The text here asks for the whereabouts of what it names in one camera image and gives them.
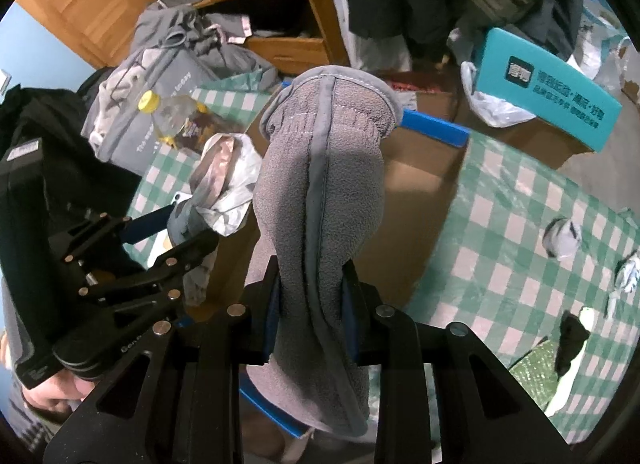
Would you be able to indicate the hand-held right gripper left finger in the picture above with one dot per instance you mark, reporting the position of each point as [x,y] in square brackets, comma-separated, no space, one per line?
[267,314]

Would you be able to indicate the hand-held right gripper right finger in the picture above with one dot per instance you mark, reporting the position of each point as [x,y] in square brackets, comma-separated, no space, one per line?
[351,316]

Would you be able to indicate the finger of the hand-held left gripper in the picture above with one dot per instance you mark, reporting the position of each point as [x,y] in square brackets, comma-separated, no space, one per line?
[185,251]
[145,226]

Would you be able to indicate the grey fleece glove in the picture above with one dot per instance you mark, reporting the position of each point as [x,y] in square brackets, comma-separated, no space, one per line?
[320,184]

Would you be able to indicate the cardboard box with blue rim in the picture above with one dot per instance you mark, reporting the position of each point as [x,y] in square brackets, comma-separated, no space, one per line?
[415,194]

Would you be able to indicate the green textured cloth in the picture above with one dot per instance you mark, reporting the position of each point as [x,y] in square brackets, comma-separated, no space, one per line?
[532,369]

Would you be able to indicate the light green sock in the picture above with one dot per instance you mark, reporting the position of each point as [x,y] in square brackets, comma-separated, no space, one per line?
[567,394]

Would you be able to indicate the light blue white sock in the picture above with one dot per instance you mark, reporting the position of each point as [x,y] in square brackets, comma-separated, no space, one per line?
[627,279]

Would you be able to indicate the person's left hand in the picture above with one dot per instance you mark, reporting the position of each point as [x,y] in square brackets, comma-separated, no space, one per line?
[50,394]

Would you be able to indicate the plastic bottle with yellow cap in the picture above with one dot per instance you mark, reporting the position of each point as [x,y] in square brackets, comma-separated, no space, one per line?
[175,119]

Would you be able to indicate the black cloth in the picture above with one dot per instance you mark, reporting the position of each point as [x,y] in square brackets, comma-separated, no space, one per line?
[35,114]

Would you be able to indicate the grey tote bag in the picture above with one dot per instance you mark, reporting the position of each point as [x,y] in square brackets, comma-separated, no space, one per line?
[165,69]

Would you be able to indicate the grey hoodie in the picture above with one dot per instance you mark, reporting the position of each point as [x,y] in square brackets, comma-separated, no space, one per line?
[225,59]

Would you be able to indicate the grey garment with pink trim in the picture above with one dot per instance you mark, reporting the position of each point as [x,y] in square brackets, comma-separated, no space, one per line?
[225,29]

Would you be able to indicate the black sock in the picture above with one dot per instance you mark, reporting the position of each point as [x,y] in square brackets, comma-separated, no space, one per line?
[572,344]

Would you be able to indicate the grey white rolled sock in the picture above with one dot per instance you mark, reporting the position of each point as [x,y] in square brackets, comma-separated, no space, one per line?
[564,239]

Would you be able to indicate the small cardboard box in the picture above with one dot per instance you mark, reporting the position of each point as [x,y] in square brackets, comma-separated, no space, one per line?
[430,99]

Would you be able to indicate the white plastic bag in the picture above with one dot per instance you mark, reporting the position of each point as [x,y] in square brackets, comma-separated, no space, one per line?
[495,104]

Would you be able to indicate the light grey hanging garment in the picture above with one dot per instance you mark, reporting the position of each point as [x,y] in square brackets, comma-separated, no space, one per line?
[380,54]

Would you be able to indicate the plain cardboard box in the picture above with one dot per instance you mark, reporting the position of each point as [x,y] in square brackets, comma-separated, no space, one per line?
[550,139]

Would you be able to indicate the teal box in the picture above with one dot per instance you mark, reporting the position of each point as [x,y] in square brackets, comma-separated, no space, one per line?
[545,89]

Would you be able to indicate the clear plastic bag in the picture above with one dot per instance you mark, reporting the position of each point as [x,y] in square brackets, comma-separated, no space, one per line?
[600,44]

